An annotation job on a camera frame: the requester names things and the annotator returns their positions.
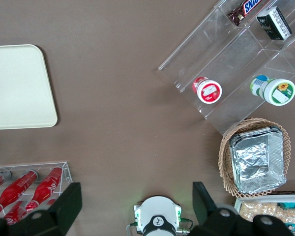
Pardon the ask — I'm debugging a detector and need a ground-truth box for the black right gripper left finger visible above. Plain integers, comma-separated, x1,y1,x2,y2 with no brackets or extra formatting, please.
0,182,83,236

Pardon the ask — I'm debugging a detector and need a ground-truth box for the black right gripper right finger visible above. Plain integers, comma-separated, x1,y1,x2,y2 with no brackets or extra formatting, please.
189,181,295,236

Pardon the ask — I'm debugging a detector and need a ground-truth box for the light wicker basket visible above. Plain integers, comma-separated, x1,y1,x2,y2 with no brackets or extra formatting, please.
218,117,292,199

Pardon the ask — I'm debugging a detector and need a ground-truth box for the white rectangular snack bin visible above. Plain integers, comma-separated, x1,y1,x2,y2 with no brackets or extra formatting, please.
233,195,295,236

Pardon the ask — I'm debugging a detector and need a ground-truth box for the clear acrylic bottle box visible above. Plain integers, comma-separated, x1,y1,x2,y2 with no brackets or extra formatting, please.
0,161,73,222

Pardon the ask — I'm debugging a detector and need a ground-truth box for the puffed rice snack pack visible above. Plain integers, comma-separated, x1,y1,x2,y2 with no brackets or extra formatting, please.
239,201,295,222

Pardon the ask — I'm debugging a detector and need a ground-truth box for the aluminium foil container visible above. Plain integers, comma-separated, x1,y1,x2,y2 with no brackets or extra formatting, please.
228,125,287,194

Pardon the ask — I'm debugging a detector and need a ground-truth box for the red lidded yogurt cup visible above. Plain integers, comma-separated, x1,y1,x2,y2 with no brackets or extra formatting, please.
192,76,223,105

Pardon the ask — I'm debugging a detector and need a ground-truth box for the white cutting board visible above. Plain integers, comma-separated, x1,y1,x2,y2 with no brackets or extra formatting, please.
0,44,59,130

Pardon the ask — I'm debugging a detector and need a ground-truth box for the green lidded yogurt cup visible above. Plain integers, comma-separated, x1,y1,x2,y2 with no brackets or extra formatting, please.
250,75,295,106

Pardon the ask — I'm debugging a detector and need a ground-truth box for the clear acrylic stepped shelf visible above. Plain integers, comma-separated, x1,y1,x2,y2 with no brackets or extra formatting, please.
158,0,295,136

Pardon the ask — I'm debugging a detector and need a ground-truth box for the black snack carton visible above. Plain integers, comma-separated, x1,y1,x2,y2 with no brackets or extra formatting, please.
256,6,293,41

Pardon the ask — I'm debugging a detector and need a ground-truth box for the Snickers chocolate bar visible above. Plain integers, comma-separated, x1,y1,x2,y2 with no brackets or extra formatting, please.
227,0,270,27

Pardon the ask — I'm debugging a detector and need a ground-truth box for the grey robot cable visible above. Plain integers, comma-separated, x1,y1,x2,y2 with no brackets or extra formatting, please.
126,222,138,236

